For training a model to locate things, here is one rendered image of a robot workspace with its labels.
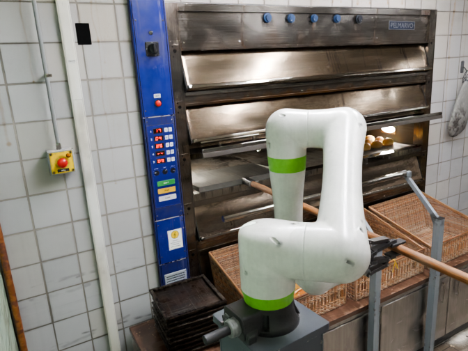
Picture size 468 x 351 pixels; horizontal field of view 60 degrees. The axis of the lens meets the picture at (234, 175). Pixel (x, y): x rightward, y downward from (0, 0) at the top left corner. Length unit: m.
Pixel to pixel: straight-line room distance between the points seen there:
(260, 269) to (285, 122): 0.45
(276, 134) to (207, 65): 0.97
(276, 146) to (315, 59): 1.32
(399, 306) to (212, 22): 1.81
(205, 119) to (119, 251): 0.77
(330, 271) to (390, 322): 1.65
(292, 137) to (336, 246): 0.40
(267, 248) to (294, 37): 1.64
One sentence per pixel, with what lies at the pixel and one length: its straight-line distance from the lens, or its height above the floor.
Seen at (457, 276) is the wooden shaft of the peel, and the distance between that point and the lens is 1.37.
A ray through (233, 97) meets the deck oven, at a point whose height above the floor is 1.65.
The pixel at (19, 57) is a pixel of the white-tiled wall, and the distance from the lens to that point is 1.85.
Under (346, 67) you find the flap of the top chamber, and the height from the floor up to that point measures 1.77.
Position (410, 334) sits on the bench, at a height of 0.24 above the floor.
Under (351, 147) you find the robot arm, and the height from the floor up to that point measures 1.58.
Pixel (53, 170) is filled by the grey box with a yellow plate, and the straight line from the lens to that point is 1.81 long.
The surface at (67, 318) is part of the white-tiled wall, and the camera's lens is 2.14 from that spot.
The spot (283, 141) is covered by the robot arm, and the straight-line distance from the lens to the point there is 1.16.
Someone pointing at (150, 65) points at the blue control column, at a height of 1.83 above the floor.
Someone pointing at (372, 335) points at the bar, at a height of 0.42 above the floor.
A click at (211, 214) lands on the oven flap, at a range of 2.18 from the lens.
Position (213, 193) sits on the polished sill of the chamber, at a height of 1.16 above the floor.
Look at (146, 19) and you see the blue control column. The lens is 1.92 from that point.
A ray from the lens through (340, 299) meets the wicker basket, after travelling 2.23.
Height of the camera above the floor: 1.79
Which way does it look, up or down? 15 degrees down
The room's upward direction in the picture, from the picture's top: 3 degrees counter-clockwise
